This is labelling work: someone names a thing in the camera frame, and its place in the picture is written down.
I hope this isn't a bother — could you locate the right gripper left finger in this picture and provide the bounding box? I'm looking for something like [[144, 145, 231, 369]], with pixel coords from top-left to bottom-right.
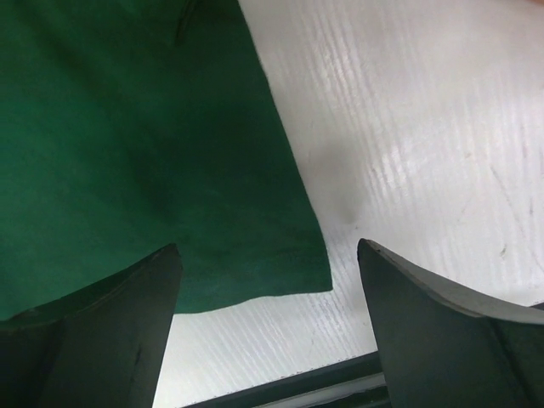
[[1, 244, 182, 407]]

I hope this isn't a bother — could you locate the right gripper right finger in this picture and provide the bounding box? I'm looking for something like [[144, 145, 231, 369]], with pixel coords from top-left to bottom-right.
[[357, 239, 543, 407]]

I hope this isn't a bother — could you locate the dark green t shirt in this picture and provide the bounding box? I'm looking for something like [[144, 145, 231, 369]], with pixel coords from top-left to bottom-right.
[[1, 1, 332, 319]]

